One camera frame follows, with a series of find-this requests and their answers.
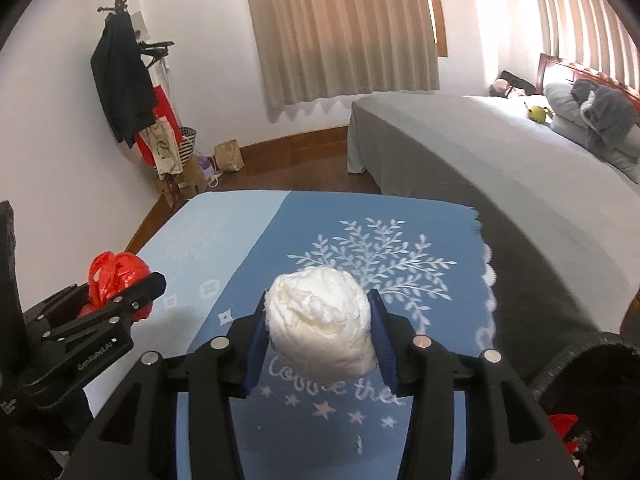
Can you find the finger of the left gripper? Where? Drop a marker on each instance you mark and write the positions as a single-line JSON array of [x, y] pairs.
[[60, 308], [125, 308]]

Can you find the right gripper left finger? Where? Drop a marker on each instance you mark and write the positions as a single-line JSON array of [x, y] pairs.
[[134, 435]]

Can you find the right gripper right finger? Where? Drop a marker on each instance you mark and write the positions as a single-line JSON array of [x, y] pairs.
[[507, 434]]

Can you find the red plastic bag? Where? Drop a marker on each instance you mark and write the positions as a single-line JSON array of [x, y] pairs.
[[110, 274]]

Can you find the white tissue ball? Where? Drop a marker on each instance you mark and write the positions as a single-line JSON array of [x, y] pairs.
[[319, 323]]

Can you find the red cloth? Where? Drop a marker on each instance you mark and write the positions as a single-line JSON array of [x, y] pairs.
[[562, 423]]

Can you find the black-lined trash bin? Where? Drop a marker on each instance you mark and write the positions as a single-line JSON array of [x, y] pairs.
[[597, 382]]

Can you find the blue tree-print tablecloth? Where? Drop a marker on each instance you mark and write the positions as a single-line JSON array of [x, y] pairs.
[[304, 253]]

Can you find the wooden coat rack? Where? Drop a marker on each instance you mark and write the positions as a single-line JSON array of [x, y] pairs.
[[153, 56]]

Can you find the striped basket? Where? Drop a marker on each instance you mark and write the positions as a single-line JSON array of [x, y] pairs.
[[186, 147]]

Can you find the canvas tote bag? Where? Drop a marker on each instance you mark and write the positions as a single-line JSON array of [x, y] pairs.
[[159, 145]]

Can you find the brown paper bag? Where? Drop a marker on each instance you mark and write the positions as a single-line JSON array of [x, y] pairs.
[[228, 156]]

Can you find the red hanging garment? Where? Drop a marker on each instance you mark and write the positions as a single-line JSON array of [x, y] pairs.
[[162, 108]]

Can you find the grey bed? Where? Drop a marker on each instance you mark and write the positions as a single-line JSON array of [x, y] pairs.
[[562, 225]]

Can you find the black hanging jacket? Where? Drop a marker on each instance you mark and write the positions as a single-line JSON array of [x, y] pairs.
[[122, 81]]

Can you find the grey pillow stack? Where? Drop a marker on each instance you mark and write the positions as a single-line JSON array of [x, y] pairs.
[[567, 122]]

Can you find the green plush toy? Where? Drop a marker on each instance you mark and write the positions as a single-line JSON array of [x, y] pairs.
[[539, 114]]

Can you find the dark grey folded blanket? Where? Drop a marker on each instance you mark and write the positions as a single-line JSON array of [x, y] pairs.
[[609, 114]]

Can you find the pink plush toy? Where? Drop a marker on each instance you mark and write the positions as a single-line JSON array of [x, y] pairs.
[[500, 87]]

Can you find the left beige curtain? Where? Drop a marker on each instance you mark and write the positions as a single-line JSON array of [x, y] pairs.
[[311, 50]]

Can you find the beige curtain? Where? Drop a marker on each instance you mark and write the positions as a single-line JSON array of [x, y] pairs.
[[311, 50], [590, 33]]

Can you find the red wooden headboard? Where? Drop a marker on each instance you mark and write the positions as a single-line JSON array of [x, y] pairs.
[[554, 68]]

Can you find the right beige curtain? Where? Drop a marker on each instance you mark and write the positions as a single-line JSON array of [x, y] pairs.
[[590, 33]]

